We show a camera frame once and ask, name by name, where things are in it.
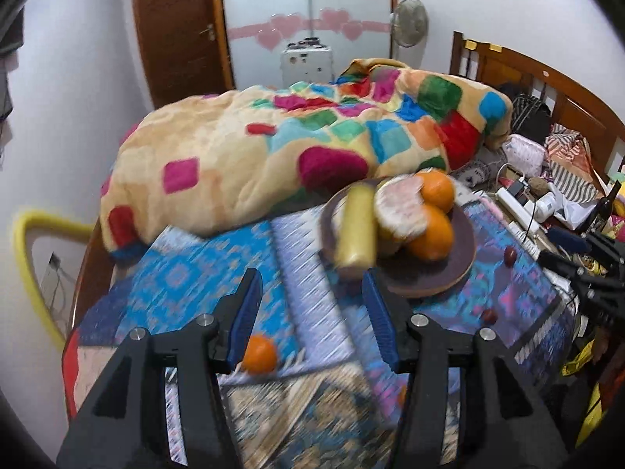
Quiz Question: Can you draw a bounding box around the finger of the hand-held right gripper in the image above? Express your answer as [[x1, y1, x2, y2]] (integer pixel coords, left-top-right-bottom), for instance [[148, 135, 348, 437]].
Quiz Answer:
[[546, 227, 625, 277], [537, 251, 625, 316]]

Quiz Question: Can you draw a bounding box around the black backpack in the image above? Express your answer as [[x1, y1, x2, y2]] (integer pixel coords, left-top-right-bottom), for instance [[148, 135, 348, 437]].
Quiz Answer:
[[508, 93, 552, 145]]

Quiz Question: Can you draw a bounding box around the blue patterned cloth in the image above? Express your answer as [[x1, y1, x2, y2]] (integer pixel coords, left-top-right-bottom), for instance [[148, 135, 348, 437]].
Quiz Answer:
[[63, 190, 577, 469]]

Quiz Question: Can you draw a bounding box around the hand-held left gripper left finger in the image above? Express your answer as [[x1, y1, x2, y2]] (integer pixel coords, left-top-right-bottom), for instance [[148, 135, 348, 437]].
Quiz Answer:
[[56, 268, 264, 469]]

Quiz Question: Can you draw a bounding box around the brown wooden headboard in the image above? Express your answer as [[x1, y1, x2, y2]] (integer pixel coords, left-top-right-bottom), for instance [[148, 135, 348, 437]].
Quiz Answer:
[[449, 30, 625, 181]]

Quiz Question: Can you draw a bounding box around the yellow plush toy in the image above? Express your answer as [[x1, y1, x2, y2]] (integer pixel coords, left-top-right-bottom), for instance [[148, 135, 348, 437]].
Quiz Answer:
[[608, 181, 625, 218]]

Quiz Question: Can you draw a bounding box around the colourful checked blanket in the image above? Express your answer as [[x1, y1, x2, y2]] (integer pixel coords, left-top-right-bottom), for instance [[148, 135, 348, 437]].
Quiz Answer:
[[100, 59, 513, 265]]

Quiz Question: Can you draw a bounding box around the dark glass bottle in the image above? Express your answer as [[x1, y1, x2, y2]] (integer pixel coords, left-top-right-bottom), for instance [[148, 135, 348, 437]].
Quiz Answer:
[[596, 181, 617, 235]]

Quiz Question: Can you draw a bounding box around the long yellow sugarcane piece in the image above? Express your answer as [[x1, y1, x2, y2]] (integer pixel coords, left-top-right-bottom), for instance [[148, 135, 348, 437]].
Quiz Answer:
[[334, 183, 379, 279]]

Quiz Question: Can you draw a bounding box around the white plastic bottle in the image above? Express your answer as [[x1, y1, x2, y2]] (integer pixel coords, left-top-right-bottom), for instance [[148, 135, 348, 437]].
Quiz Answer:
[[534, 190, 560, 223]]

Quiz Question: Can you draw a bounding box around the large orange with sticker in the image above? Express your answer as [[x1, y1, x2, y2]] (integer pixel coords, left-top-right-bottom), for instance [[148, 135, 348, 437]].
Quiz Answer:
[[406, 204, 455, 261], [419, 170, 457, 214]]

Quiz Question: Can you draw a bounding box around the striped cloth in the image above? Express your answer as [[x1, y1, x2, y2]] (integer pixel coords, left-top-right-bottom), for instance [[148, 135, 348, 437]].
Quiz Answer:
[[544, 129, 611, 201]]

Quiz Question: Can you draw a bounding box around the standing electric fan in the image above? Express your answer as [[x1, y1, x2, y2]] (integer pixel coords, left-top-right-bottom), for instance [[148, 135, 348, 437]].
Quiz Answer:
[[389, 0, 429, 65]]

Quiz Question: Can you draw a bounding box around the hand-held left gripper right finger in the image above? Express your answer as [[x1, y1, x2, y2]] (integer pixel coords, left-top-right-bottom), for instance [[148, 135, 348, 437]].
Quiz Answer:
[[361, 270, 570, 469]]

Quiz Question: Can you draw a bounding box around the yellow foam tube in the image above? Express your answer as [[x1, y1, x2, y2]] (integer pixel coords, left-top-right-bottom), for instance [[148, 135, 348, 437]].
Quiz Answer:
[[12, 209, 96, 350]]

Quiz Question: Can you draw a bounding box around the peeled pink pomelo segment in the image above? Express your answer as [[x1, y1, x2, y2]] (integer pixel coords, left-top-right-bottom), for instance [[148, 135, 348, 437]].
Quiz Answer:
[[373, 176, 427, 240]]

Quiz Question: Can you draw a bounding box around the white power strip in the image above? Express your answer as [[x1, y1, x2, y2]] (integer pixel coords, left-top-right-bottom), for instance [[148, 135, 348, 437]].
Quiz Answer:
[[495, 190, 543, 235]]

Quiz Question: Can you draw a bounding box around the pink floral pouch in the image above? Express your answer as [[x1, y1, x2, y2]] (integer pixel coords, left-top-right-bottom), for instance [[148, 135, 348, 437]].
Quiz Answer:
[[505, 134, 546, 177]]

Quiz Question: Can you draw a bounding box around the white wardrobe with pink hearts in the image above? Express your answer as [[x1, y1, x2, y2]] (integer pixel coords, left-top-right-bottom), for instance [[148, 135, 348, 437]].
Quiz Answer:
[[217, 0, 398, 91]]

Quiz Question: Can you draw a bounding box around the brown wooden door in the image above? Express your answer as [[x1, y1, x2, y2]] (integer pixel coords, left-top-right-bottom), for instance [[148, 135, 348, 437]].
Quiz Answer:
[[131, 0, 235, 108]]

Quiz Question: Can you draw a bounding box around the white box appliance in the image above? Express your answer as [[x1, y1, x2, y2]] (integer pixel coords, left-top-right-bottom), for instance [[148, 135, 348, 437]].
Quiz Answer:
[[280, 38, 334, 90]]

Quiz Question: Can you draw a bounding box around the brown round plate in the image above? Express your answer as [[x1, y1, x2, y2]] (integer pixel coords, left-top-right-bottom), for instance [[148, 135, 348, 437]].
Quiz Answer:
[[322, 176, 477, 299]]

